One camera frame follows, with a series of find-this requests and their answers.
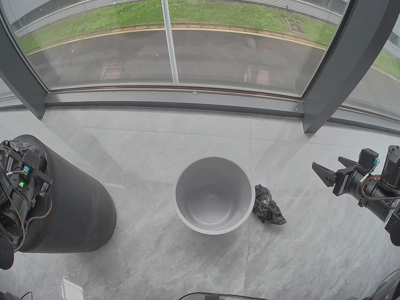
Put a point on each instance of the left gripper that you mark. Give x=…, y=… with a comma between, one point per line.
x=9, y=173

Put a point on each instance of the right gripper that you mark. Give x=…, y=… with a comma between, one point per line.
x=350, y=183

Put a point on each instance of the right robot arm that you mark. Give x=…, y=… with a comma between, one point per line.
x=390, y=167

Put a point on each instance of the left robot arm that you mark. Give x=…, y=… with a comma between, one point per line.
x=12, y=223

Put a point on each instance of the crumpled black plastic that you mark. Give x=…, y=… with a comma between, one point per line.
x=265, y=208

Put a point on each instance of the white trash bin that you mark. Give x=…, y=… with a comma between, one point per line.
x=212, y=205

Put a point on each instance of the window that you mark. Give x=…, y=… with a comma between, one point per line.
x=250, y=58

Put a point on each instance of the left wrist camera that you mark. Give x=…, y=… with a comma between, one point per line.
x=31, y=161

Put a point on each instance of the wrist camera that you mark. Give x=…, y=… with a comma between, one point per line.
x=367, y=159
x=31, y=161

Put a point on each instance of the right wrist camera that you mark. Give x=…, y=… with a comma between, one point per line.
x=367, y=159

